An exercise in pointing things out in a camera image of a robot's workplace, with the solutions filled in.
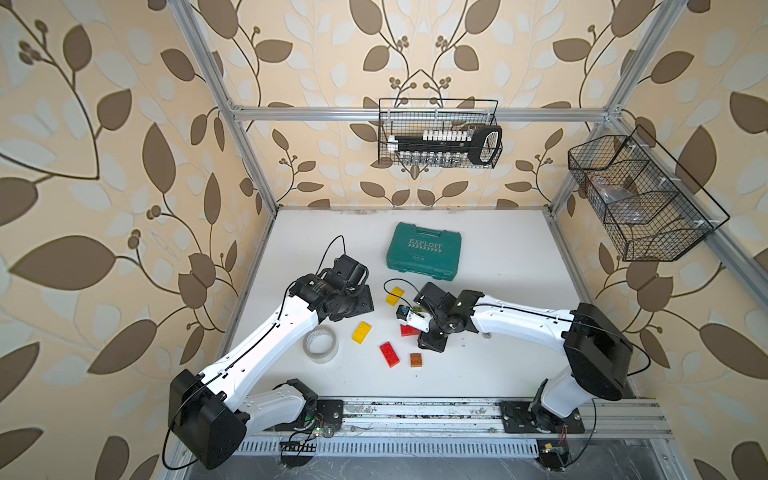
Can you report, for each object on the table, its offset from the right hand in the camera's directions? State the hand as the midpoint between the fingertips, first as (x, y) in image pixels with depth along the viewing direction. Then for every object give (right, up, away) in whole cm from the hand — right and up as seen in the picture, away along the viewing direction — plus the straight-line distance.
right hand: (424, 335), depth 84 cm
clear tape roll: (-30, -3, +2) cm, 31 cm away
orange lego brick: (-3, -6, -2) cm, 7 cm away
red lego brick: (-5, +1, +2) cm, 5 cm away
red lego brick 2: (-10, -5, -1) cm, 11 cm away
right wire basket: (+55, +36, -12) cm, 67 cm away
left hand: (-17, +11, -7) cm, 22 cm away
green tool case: (+1, +23, +18) cm, 29 cm away
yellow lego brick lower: (-18, 0, +3) cm, 19 cm away
